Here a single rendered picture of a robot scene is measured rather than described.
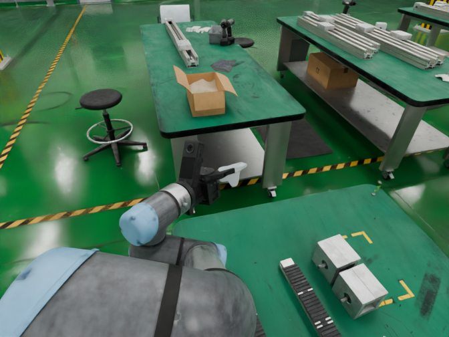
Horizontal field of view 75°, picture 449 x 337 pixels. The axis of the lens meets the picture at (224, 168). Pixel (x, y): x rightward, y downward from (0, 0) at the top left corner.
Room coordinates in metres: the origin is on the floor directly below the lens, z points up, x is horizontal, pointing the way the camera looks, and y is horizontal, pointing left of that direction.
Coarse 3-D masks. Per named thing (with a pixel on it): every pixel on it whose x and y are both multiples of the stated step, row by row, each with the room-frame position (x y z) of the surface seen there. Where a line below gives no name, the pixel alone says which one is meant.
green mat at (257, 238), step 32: (352, 192) 0.91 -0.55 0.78; (384, 192) 0.91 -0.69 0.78; (192, 224) 0.73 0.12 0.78; (224, 224) 0.73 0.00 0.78; (256, 224) 0.73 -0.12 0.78; (288, 224) 0.73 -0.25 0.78; (320, 224) 0.73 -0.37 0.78; (352, 224) 0.73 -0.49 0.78; (384, 224) 0.73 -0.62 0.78; (256, 256) 0.59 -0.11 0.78; (288, 256) 0.59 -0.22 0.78; (384, 256) 0.59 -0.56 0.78; (416, 256) 0.59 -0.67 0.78; (256, 288) 0.47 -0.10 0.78; (288, 288) 0.47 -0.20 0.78; (320, 288) 0.47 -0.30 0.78; (416, 288) 0.47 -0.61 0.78; (448, 288) 0.47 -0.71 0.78; (288, 320) 0.37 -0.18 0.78; (352, 320) 0.37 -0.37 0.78; (384, 320) 0.37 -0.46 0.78; (416, 320) 0.37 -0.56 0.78; (448, 320) 0.37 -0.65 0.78
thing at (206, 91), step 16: (320, 64) 3.44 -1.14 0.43; (336, 64) 3.35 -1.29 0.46; (192, 80) 1.85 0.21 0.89; (208, 80) 1.88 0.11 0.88; (224, 80) 1.78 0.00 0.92; (320, 80) 3.37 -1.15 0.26; (336, 80) 3.22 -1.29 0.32; (352, 80) 3.27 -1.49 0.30; (192, 96) 1.56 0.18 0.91; (208, 96) 1.57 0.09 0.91; (224, 96) 1.60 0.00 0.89; (192, 112) 1.56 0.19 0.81; (208, 112) 1.58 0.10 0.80; (224, 112) 1.60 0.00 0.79
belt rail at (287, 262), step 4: (284, 260) 0.55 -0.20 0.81; (288, 260) 0.55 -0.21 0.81; (292, 260) 0.55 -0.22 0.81; (284, 264) 0.54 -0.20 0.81; (288, 264) 0.54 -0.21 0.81; (284, 272) 0.52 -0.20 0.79; (288, 280) 0.49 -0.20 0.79; (292, 288) 0.47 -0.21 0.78; (296, 292) 0.45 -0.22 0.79; (296, 296) 0.44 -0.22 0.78; (300, 300) 0.42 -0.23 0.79; (304, 308) 0.40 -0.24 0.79; (308, 316) 0.38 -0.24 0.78; (312, 320) 0.37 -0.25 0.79; (312, 324) 0.36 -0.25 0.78; (316, 328) 0.34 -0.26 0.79; (320, 336) 0.33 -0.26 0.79
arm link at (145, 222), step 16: (160, 192) 0.46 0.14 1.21; (144, 208) 0.40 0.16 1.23; (160, 208) 0.41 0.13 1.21; (176, 208) 0.43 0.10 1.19; (128, 224) 0.37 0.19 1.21; (144, 224) 0.36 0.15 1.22; (160, 224) 0.38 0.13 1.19; (128, 240) 0.36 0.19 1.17; (144, 240) 0.35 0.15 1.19; (160, 240) 0.38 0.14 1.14
